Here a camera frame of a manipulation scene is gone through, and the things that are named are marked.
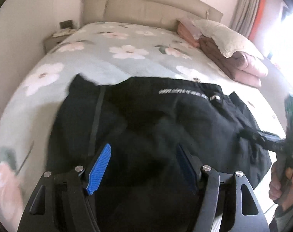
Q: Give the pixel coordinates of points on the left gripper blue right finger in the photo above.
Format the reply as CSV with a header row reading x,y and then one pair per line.
x,y
190,167

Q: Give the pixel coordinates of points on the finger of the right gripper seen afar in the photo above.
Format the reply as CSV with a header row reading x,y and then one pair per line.
x,y
266,140

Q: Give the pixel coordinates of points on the pink folded quilt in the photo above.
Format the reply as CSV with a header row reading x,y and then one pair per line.
x,y
241,67

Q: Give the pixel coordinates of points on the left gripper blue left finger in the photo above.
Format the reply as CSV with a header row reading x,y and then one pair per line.
x,y
97,168

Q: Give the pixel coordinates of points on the beige padded headboard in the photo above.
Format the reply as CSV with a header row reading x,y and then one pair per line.
x,y
155,13

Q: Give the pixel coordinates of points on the bedside table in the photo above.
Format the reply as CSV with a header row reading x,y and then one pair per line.
x,y
66,29

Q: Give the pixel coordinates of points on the grey curtain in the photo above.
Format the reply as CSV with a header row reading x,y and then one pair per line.
x,y
247,16

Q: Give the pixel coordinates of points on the black jacket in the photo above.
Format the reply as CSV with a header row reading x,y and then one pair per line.
x,y
145,121

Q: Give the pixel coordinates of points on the floral bedspread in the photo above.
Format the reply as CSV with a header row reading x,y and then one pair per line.
x,y
33,198

